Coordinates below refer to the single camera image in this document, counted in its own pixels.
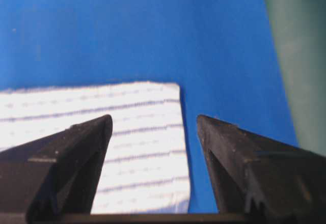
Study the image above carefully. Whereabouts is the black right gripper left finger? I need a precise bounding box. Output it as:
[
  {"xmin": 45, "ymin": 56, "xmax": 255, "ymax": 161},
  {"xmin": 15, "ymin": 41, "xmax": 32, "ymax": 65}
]
[{"xmin": 1, "ymin": 115, "xmax": 113, "ymax": 223}]

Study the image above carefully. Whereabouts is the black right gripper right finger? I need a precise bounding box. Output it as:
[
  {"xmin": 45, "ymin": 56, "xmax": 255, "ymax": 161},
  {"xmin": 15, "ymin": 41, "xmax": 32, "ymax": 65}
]
[{"xmin": 197, "ymin": 115, "xmax": 325, "ymax": 223}]

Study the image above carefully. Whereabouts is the white blue striped towel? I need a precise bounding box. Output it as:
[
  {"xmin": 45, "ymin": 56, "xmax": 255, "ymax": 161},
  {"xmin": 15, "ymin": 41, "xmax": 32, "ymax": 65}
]
[{"xmin": 1, "ymin": 81, "xmax": 191, "ymax": 214}]

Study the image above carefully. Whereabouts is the blue table mat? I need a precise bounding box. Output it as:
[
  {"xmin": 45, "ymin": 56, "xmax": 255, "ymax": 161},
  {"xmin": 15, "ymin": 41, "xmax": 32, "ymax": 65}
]
[{"xmin": 1, "ymin": 0, "xmax": 297, "ymax": 213}]

